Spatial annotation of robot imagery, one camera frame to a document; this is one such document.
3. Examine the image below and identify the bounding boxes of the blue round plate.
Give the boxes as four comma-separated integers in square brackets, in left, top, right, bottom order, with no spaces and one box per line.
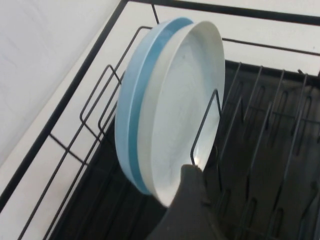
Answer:
[128,16,195,196]

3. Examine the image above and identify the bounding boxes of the white round plate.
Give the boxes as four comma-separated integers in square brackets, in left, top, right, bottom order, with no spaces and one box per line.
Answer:
[142,20,227,208]

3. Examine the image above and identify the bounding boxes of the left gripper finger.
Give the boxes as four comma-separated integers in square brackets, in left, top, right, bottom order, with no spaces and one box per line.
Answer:
[147,163,216,240]

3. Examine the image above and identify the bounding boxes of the pale round plate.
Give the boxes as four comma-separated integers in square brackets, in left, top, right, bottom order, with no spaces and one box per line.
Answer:
[114,20,176,195]

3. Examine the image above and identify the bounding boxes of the black plastic drip tray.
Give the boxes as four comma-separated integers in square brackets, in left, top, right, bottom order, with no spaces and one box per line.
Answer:
[47,58,320,240]

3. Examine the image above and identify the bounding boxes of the black wire dish rack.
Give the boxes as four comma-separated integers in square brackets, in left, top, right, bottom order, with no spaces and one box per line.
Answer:
[0,0,320,240]

